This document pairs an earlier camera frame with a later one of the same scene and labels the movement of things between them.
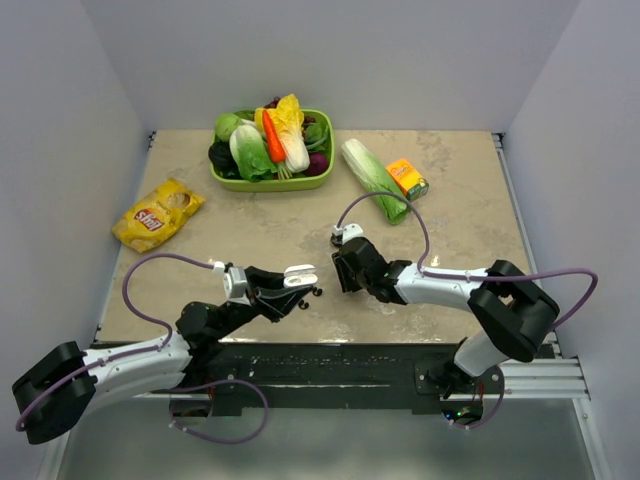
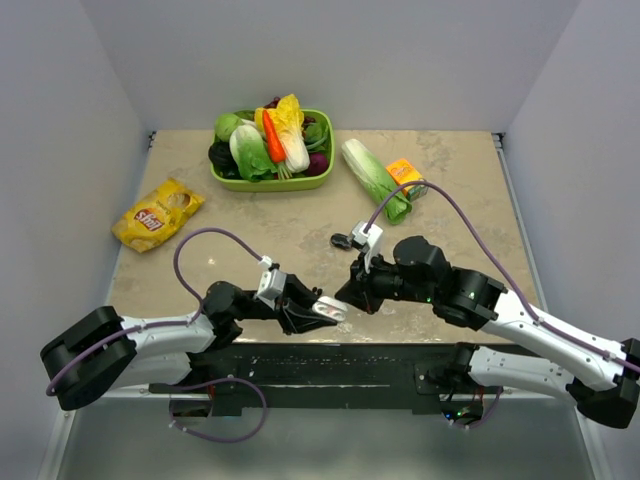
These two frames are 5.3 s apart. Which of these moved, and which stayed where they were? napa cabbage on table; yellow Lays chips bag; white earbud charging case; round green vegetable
Moved: white earbud charging case
Stayed: napa cabbage on table; round green vegetable; yellow Lays chips bag
